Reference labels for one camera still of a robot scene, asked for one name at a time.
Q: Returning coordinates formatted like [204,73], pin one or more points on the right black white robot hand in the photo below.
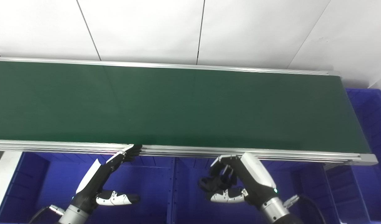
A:
[255,177]

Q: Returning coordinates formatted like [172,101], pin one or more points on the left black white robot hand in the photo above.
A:
[95,183]

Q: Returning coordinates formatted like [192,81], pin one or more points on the blue plastic bin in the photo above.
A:
[367,149]
[41,186]
[302,186]

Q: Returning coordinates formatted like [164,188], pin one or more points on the green conveyor belt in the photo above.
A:
[193,151]
[178,105]

